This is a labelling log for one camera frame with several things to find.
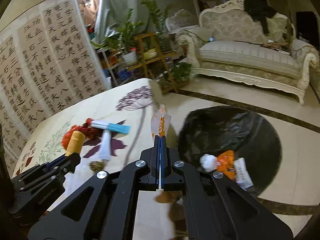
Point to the white green tube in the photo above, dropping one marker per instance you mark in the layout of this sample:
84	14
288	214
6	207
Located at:
105	146

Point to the tall plant dark pot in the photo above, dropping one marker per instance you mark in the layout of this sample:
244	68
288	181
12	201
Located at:
158	19

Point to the calligraphy folding screen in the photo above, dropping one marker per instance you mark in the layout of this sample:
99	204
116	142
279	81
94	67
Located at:
47	65

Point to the potted plant white pot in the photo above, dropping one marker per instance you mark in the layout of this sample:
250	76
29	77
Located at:
123	40

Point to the dark red ribbon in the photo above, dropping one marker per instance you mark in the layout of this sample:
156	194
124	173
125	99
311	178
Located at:
89	131

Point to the gold foil wrapper ball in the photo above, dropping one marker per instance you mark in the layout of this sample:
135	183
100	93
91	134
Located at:
96	166

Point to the wooden plant stand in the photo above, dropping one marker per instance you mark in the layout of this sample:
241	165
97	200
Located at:
155	62

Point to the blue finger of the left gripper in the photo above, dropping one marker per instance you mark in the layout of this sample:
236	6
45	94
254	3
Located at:
55	162

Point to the ornate cream sofa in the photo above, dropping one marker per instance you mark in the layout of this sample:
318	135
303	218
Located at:
229	44

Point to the white teal tube box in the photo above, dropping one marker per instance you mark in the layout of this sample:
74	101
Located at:
105	125

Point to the small green floor plant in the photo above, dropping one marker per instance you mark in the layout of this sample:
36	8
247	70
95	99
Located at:
181	72

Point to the floral patterned tablecloth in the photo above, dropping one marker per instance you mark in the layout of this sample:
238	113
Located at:
132	104

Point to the black lined trash bin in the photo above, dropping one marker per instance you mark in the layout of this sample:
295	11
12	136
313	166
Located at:
215	130

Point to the yellow bowl on stand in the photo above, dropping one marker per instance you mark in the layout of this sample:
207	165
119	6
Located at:
150	54

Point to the gold cylindrical bottle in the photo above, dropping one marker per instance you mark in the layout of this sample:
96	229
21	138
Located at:
75	144

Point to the white crumpled tissue ball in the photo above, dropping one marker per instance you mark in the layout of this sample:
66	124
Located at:
208	162

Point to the orange snack wrapper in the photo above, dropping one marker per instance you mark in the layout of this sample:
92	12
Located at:
225	164

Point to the grey hanging cloth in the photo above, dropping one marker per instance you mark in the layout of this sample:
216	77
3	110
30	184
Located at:
112	15

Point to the white metal shelf rack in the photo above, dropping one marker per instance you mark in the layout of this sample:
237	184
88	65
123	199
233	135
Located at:
114	67

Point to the clear orange dotted wrapper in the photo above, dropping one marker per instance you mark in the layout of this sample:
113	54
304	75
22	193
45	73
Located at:
160	123

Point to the black clothing on sofa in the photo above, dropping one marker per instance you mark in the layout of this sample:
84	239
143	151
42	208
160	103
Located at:
259	11

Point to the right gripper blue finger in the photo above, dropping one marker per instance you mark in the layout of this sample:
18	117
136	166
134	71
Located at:
154	164
166	164

